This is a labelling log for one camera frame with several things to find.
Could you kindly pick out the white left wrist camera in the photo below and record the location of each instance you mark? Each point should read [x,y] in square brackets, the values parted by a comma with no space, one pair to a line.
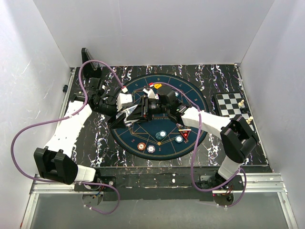
[123,100]

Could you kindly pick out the white chess piece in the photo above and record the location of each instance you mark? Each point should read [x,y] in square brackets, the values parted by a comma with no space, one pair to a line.
[249,120]
[241,103]

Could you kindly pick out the green poker chip stack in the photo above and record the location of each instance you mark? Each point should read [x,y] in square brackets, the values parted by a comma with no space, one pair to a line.
[160,135]

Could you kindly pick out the red yellow chip stack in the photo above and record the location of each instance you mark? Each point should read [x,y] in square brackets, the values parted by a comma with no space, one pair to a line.
[141,146]

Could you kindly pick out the round blue poker mat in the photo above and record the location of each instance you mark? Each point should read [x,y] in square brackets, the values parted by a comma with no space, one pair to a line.
[128,138]

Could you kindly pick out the black white chessboard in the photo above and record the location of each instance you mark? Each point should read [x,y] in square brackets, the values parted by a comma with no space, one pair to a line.
[226,105]

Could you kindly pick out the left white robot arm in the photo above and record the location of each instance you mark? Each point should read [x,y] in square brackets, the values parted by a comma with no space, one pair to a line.
[54,160]

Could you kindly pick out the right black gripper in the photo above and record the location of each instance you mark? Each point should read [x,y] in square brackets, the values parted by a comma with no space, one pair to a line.
[143,115]

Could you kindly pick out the aluminium frame rail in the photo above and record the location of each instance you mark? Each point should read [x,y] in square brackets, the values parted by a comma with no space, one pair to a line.
[263,205]

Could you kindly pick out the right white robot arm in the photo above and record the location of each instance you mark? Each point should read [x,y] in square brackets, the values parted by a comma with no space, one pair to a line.
[235,133]

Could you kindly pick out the blue white chip stack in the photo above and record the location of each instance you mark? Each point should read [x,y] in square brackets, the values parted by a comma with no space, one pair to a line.
[150,149]

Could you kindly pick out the yellow round dealer button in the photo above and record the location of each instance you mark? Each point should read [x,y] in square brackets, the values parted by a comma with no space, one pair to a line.
[157,85]

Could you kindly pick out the red black triangle marker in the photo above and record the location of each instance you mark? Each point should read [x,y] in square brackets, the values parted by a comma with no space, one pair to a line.
[185,133]

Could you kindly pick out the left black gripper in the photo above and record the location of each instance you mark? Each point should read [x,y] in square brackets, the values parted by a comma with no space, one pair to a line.
[118,122]

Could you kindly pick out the black card shoe stand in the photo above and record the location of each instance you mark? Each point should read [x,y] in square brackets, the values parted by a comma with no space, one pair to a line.
[91,69]

